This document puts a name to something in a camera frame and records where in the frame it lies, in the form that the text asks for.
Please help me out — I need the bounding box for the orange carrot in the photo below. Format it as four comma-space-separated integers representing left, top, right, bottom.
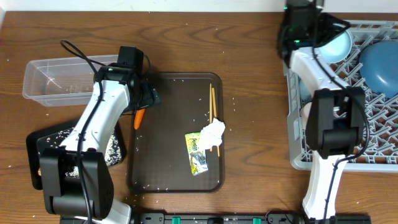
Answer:
134, 109, 146, 130

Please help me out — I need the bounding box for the small light blue bowl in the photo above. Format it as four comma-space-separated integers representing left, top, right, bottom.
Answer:
318, 30, 353, 63

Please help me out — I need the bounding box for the large dark blue plate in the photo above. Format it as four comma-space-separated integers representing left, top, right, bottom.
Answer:
359, 40, 397, 98

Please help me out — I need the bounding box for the white rice pile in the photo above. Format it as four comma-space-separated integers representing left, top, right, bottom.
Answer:
36, 128, 126, 167

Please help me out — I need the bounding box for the light blue cup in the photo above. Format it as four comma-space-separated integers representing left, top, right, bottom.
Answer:
299, 80, 312, 102

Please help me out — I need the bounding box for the white napkin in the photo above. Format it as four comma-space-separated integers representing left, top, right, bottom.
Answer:
197, 118, 226, 151

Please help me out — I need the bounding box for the yellow green snack wrapper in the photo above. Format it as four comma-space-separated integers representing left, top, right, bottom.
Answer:
185, 133, 208, 176

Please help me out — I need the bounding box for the pink cup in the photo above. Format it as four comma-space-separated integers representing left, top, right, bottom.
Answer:
300, 102, 312, 130

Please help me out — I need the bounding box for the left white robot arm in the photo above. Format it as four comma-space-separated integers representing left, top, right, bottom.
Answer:
39, 63, 154, 223

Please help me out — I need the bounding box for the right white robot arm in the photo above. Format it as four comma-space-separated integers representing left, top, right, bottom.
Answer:
277, 1, 371, 223

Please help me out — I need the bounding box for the black waste tray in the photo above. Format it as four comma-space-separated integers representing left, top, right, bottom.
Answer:
26, 119, 127, 190

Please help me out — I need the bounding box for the grey dishwasher rack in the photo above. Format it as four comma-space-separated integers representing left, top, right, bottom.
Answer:
284, 20, 397, 172

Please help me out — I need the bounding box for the dark brown serving tray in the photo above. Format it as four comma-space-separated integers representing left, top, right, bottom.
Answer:
126, 73, 224, 194

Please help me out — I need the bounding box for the clear plastic bin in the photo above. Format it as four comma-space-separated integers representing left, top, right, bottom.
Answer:
22, 54, 121, 108

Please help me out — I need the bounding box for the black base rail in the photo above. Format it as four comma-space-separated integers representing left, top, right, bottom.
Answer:
58, 212, 373, 224

